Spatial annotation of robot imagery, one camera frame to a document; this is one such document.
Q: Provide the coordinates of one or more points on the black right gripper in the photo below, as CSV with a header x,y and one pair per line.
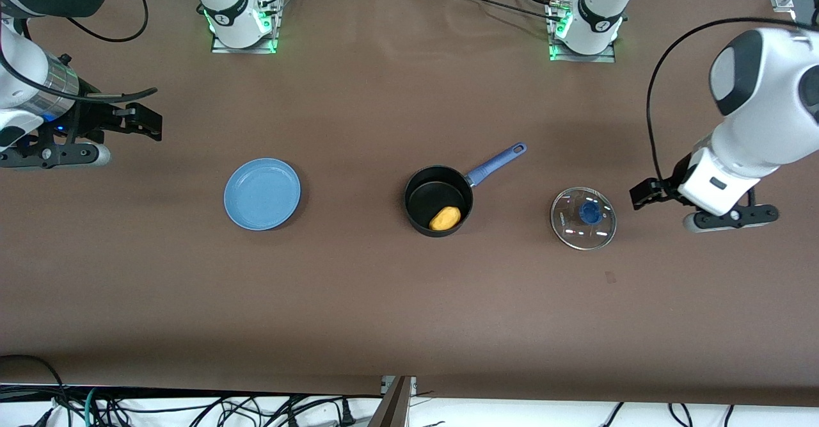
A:
x,y
89,118

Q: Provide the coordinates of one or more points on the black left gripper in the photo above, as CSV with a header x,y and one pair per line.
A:
x,y
673,178

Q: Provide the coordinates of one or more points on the glass lid with blue knob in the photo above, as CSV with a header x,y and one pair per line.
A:
x,y
582,232

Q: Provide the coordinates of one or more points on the yellow potato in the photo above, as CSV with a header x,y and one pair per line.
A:
x,y
445,218

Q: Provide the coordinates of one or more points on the blue round plate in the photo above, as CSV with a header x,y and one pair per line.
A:
x,y
262,193

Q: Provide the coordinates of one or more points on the brown table cover sheet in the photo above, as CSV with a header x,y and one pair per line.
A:
x,y
384,286

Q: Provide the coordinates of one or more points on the brown table leg beam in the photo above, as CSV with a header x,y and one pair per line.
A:
x,y
391,408

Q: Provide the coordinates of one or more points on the black power plug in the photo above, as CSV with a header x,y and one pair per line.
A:
x,y
346,412

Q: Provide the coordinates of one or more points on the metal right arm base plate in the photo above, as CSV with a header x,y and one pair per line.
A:
x,y
221,47

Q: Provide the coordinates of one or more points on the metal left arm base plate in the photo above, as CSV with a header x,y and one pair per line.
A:
x,y
598,57

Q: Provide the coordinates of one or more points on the aluminium corner bracket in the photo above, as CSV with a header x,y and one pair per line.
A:
x,y
784,1

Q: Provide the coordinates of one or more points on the white metal edge bracket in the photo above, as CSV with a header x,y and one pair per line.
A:
x,y
409,385

